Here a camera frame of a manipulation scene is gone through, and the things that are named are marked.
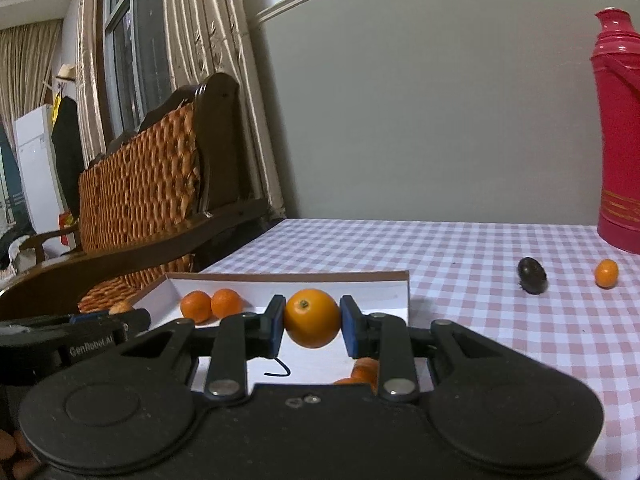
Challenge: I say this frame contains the beige pleated curtain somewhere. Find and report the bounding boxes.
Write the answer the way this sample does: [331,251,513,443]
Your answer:
[0,20,63,131]

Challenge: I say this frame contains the orange carrot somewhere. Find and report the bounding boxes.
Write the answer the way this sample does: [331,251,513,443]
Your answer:
[332,357,381,395]

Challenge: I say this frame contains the small smooth orange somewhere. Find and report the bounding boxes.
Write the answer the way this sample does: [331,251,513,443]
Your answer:
[594,259,620,289]
[284,288,343,349]

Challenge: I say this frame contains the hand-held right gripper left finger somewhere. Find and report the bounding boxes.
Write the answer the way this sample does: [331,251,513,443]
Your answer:
[120,296,288,407]

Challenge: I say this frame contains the wooden wicker bench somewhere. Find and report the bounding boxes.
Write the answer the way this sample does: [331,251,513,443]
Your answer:
[0,72,272,322]

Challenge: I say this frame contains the black hanging jacket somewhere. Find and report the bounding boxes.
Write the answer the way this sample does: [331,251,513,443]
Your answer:
[51,95,86,207]

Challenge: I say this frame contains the large mandarin orange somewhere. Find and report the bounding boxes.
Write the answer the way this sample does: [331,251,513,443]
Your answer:
[180,290,213,324]
[211,288,244,320]

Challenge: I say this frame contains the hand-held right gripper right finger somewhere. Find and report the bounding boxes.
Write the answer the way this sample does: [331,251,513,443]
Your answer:
[339,296,503,407]

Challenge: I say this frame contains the dark purple round fruit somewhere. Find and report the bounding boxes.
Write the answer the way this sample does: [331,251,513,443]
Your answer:
[517,257,549,293]

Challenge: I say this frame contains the window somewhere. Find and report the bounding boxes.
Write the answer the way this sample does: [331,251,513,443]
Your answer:
[102,0,173,152]

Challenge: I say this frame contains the pink checked tablecloth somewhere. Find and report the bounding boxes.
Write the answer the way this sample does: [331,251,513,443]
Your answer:
[197,217,640,480]

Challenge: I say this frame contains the brown cardboard box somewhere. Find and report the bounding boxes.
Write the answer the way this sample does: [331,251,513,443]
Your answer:
[131,270,412,396]

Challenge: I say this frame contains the red thermos jug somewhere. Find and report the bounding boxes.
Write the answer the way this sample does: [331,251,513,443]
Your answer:
[590,7,640,255]

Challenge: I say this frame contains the beige striped curtain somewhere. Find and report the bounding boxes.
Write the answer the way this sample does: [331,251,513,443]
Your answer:
[75,0,287,221]

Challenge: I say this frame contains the white refrigerator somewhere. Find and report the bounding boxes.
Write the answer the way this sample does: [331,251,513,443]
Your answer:
[14,105,68,262]

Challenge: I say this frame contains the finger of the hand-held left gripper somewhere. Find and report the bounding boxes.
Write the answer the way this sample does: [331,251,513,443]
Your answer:
[69,308,152,336]

